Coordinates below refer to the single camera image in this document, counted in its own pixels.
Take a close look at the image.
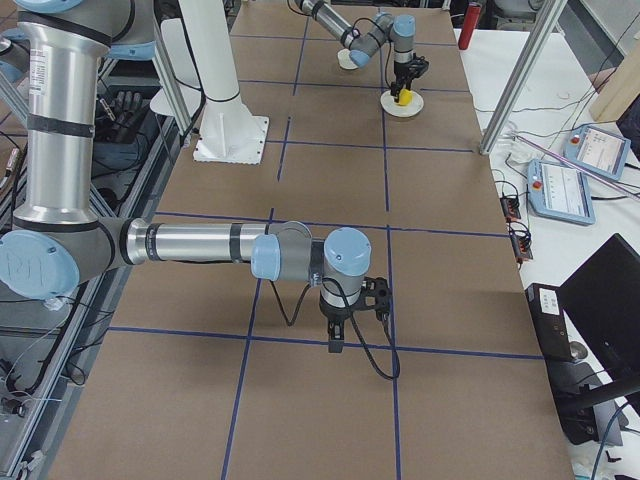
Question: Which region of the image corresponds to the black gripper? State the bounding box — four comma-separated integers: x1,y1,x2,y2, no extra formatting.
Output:
319,297,358,353
390,62,412,102

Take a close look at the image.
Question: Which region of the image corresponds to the yellow lemon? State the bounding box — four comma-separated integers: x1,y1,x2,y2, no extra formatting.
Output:
397,89,413,107

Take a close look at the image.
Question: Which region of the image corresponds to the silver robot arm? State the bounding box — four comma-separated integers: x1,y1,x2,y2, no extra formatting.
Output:
1,1,371,353
295,1,429,106

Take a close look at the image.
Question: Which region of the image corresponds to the white plate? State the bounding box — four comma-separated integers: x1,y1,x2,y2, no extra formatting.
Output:
380,89,424,118

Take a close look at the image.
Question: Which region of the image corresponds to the white bowl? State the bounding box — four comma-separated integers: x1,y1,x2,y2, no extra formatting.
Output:
337,49,358,71

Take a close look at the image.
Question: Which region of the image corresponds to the red cylinder bottle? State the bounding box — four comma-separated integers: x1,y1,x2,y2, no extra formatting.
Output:
458,1,482,50

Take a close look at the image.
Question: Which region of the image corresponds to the orange black adapter board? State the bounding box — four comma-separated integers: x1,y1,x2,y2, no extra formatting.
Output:
500,195,521,222

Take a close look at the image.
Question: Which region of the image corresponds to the near teach pendant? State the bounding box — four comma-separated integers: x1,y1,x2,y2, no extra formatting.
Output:
527,159,596,226

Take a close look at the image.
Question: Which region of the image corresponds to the teach pendant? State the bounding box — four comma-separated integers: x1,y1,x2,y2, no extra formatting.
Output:
564,125,631,181
527,159,596,226

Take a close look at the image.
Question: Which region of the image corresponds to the black computer box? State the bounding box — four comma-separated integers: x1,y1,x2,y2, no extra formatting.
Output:
525,283,587,363

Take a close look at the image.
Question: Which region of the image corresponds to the far teach pendant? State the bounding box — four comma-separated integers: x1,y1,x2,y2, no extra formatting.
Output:
564,125,631,181

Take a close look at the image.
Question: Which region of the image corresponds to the black monitor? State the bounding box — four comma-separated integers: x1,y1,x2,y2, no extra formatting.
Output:
559,233,639,379

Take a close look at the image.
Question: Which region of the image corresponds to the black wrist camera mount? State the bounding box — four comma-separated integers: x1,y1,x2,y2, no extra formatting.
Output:
354,277,392,324

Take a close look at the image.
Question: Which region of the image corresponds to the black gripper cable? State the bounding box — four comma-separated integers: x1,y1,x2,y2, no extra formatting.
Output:
269,277,401,381

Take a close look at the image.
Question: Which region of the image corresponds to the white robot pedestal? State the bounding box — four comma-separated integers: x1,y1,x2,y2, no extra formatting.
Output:
180,0,269,165

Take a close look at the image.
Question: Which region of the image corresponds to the aluminium frame post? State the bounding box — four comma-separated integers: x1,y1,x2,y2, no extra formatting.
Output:
479,0,567,155

